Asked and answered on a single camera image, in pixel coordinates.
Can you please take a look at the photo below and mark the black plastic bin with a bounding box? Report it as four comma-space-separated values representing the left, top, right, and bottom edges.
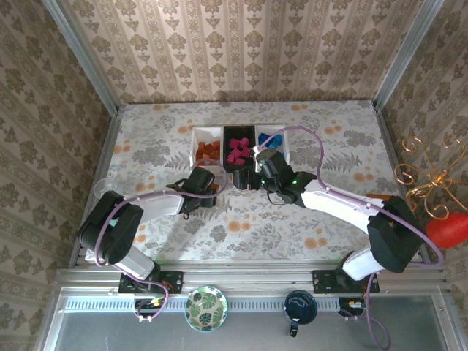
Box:
222, 124, 257, 173

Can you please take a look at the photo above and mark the floral patterned tablecloth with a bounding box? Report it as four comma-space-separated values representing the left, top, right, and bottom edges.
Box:
78, 100, 425, 263

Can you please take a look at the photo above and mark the clear plastic cup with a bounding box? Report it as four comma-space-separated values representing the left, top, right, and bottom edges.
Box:
93, 177, 120, 195

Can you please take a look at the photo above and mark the leaf pattern bowl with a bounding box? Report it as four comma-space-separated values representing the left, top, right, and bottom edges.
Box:
184, 286, 228, 333

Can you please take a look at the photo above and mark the dark blue mug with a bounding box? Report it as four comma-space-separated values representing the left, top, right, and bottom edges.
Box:
284, 290, 317, 338

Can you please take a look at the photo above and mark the grey metal shelf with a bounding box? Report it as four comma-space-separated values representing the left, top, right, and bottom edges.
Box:
38, 287, 460, 351

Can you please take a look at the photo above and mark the red heart ornament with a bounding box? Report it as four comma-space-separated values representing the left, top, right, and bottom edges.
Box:
425, 213, 468, 250

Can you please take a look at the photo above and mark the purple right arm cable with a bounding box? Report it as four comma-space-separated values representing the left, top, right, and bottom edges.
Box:
254, 125, 446, 350

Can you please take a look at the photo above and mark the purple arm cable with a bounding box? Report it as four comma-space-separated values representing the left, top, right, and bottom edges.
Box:
94, 162, 228, 323
254, 125, 446, 350

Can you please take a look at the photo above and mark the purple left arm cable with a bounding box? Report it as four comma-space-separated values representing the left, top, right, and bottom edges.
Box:
94, 162, 228, 323

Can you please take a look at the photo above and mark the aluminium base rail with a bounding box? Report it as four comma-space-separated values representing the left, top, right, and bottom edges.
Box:
54, 261, 449, 290

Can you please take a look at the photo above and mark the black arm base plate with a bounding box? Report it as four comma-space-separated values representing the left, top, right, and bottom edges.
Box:
117, 269, 184, 295
312, 269, 380, 294

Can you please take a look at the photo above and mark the aluminium side rail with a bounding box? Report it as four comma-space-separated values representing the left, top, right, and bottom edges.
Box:
67, 107, 124, 270
372, 104, 434, 267

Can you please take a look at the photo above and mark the grey slotted cable duct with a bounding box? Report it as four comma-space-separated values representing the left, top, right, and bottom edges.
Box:
60, 295, 369, 312

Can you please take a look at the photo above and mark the black connector with wires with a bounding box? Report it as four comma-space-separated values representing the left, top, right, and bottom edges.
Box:
338, 298, 369, 317
133, 296, 165, 312

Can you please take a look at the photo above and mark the aluminium frame post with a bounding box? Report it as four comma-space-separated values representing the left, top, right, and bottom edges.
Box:
42, 0, 121, 114
371, 0, 446, 110

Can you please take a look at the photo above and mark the gold wire ornament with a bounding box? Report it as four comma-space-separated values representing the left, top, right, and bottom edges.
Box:
393, 135, 468, 222

